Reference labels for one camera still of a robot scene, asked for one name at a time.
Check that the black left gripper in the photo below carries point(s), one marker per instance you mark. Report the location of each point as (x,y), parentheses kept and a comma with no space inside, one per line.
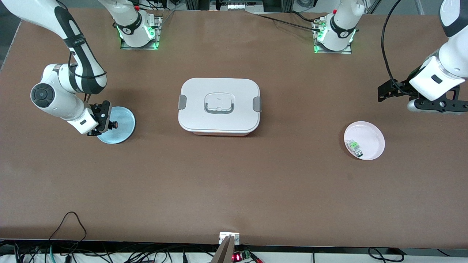
(401,88)

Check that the white connector strip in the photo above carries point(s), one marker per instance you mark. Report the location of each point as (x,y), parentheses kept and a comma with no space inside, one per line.
(236,6)

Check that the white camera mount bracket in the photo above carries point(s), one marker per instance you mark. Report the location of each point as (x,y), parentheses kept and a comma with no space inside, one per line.
(223,237)

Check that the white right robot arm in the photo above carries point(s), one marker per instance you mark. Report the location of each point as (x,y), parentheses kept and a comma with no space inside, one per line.
(62,106)

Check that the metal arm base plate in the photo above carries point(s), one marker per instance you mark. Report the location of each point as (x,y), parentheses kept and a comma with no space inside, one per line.
(343,52)
(159,22)

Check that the white lidded lunch box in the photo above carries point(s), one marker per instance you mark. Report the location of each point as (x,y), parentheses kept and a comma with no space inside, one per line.
(219,120)

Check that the light blue round plate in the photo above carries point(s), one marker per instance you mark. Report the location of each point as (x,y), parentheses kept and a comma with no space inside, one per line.
(124,128)

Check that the grey metal bar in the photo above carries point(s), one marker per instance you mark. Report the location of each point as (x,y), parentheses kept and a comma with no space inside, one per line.
(225,252)

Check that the pink round plate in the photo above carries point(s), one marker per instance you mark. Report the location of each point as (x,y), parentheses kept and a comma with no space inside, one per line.
(369,129)

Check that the green clear switch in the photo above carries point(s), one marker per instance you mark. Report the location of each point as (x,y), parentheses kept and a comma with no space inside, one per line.
(354,146)

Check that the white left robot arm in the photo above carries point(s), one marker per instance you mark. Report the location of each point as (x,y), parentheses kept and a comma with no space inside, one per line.
(453,54)

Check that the red lit circuit board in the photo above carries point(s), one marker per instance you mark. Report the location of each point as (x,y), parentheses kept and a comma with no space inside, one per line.
(237,256)

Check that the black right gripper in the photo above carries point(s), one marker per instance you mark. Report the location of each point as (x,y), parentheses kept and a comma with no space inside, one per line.
(95,133)

